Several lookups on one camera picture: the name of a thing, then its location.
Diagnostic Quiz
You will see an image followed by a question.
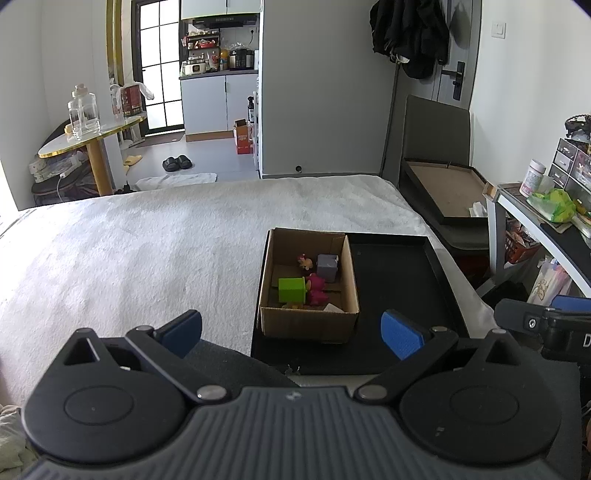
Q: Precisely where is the clear glass jar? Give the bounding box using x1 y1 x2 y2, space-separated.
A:
68 84 101 140

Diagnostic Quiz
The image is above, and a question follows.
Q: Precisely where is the pink toy figure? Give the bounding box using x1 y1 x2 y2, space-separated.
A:
305 273 328 308

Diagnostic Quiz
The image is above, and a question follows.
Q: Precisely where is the white bottle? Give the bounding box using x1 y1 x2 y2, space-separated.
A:
519 159 547 198

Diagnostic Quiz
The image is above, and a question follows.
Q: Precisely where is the green cube with figure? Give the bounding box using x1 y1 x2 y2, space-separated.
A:
278 277 308 310

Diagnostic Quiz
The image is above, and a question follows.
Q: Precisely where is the black bag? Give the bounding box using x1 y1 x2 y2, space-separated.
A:
30 165 100 207

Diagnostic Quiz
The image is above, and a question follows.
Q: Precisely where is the white kitchen cabinet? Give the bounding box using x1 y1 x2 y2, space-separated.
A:
179 69 259 138

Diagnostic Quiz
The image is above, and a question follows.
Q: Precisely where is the black framed brown board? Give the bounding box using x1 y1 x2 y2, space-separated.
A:
402 159 491 227

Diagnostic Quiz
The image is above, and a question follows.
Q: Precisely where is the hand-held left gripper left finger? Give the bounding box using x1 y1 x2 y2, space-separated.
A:
62 310 232 403

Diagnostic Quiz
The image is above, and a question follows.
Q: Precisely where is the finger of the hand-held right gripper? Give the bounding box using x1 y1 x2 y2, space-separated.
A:
494 295 591 343

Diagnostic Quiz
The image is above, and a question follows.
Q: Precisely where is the black jacket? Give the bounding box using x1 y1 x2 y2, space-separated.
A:
369 0 451 80

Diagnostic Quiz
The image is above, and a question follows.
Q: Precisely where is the red canister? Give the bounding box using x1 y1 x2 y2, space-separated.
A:
120 85 145 117

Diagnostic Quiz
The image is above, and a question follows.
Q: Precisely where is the crumpled white cloth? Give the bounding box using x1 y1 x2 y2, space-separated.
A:
0 403 38 480

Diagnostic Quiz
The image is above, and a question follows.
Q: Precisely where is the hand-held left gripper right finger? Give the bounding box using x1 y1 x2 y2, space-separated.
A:
355 310 528 403

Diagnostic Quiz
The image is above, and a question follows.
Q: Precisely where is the red carton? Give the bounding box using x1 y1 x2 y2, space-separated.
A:
233 119 254 155

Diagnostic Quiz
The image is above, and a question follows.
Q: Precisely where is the printed paper bag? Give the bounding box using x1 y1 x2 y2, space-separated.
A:
526 257 574 305

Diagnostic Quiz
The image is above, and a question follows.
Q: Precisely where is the black tray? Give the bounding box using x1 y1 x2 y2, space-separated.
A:
250 232 472 376

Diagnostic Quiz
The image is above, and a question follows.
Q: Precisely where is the white power strip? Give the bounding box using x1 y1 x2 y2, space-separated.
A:
29 154 83 184

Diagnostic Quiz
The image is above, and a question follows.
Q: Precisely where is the grey drawer organizer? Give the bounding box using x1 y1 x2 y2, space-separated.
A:
549 136 591 195

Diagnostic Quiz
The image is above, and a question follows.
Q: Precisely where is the white desk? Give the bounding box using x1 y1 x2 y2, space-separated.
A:
482 182 591 298

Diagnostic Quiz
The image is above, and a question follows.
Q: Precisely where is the black door lock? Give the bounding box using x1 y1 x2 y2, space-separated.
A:
451 61 467 102

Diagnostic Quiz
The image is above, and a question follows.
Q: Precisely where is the purple cube with mouse figure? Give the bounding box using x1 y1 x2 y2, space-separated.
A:
295 253 341 283

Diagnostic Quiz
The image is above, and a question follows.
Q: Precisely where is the round gold-edged table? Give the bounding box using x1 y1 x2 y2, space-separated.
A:
38 115 148 197

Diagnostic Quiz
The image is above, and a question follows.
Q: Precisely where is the brown cardboard box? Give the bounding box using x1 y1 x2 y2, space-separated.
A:
259 227 361 344

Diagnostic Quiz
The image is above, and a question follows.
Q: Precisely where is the green plastic bag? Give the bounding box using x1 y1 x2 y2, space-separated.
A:
526 188 578 223

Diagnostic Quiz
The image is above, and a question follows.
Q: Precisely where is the orange basket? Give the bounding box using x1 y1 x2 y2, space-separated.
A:
505 227 540 265

